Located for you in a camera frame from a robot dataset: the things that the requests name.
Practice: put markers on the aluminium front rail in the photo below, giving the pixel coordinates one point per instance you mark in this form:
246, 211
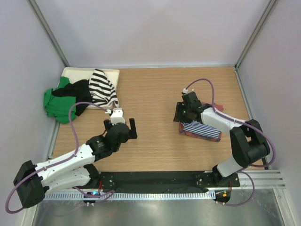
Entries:
260, 179

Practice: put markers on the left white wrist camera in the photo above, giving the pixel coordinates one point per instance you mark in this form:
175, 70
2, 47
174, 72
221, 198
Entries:
116, 116

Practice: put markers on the blue white striped tank top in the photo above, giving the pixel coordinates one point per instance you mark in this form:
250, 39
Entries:
201, 131

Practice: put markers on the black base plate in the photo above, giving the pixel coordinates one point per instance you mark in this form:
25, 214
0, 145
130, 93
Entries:
169, 182

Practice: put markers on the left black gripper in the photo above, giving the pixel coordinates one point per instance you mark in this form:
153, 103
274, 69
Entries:
131, 133

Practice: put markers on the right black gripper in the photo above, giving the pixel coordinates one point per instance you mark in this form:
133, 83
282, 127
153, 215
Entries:
178, 116

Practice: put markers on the red tank top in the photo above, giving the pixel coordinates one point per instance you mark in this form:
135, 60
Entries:
195, 129

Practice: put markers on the cream plastic tray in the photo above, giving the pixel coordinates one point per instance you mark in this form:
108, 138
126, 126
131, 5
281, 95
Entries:
75, 74

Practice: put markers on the slotted cable duct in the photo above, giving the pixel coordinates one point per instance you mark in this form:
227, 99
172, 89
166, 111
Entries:
77, 196

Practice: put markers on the black white striped tank top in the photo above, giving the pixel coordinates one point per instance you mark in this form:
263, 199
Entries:
102, 90

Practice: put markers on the green tank top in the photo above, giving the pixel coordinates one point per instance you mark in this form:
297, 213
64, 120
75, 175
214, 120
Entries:
58, 107

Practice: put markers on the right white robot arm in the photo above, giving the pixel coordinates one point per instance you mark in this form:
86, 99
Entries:
248, 144

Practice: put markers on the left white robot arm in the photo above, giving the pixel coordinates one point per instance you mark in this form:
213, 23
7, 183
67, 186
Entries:
34, 182

